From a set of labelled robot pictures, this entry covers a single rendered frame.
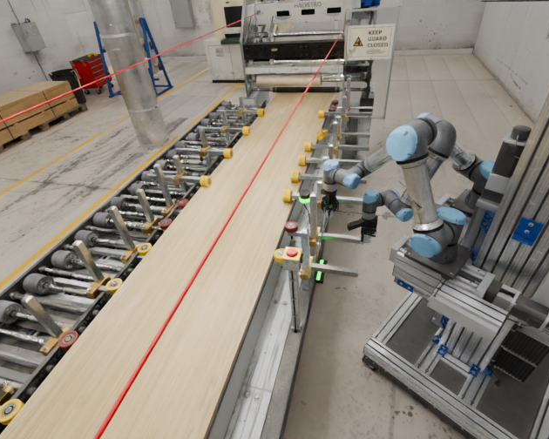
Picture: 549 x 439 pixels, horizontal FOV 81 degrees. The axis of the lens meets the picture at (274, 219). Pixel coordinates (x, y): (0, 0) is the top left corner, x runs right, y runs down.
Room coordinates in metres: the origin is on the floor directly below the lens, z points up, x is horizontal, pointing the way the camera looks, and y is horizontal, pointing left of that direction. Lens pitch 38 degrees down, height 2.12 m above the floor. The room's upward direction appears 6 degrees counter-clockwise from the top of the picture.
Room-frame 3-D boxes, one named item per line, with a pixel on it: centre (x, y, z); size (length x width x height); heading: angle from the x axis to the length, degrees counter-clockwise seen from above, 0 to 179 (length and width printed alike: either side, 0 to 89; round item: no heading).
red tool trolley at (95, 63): (8.87, 4.20, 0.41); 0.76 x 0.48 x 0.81; 168
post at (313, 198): (1.41, -0.22, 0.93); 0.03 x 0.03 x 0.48; 71
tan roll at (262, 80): (4.05, -0.54, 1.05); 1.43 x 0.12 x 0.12; 71
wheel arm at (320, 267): (1.19, -0.20, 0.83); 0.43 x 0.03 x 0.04; 71
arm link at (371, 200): (1.35, -0.52, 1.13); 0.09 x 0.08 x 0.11; 102
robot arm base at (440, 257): (1.03, -0.74, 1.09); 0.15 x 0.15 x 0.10
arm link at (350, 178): (1.32, -0.38, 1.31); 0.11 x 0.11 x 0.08; 37
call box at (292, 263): (0.93, -0.06, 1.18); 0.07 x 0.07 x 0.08; 71
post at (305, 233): (1.17, -0.14, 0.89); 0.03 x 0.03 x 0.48; 71
